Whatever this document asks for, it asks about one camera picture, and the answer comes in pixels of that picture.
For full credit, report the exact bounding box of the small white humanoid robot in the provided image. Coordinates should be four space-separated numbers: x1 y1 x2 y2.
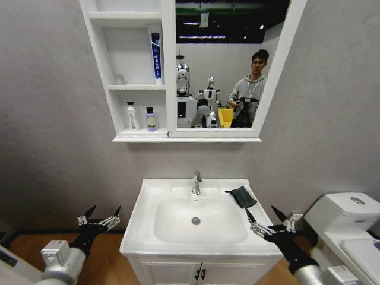
195 76 222 128

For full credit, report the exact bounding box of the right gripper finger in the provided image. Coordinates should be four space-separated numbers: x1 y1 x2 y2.
270 205 298 234
244 207 270 239

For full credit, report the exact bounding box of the cabinet mirror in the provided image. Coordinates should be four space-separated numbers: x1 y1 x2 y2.
175 0 292 129

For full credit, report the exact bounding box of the white vanity cabinet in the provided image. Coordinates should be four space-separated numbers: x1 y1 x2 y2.
126 254 283 285

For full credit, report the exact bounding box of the yellow bin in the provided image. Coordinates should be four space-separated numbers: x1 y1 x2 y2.
217 107 235 128

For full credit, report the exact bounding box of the white toilet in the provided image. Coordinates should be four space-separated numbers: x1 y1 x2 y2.
303 192 380 285

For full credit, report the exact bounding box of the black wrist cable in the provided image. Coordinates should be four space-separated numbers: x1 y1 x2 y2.
292 227 322 249

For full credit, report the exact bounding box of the dark grey towel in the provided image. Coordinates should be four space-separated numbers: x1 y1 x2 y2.
224 186 258 208

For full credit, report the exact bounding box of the white ceramic washbasin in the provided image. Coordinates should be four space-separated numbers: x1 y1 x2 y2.
119 178 284 258

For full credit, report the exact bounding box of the white bottle black cap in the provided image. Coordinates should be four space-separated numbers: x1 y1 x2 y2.
126 101 140 131

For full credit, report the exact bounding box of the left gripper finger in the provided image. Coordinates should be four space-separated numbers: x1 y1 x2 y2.
100 205 123 233
77 204 97 228

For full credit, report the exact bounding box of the white wall cabinet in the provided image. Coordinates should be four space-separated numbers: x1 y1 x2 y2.
78 0 308 143

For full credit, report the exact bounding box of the blue white toothpaste tube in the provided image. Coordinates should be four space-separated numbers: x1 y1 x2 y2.
151 31 164 86

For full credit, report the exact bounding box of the chrome faucet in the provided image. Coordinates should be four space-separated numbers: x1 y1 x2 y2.
191 170 204 196

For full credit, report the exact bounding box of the purple bottle black cap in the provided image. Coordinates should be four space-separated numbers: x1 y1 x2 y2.
144 106 159 133

